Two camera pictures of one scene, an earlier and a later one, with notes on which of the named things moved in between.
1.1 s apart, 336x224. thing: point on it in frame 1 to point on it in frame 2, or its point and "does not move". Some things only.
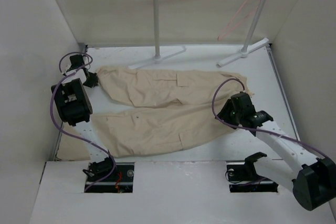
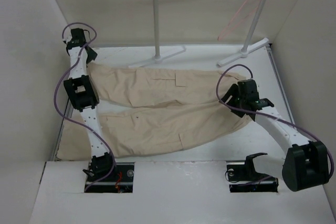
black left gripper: (94, 80) to (91, 55)
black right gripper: (224, 113) to (233, 91)
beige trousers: (178, 109) does not move
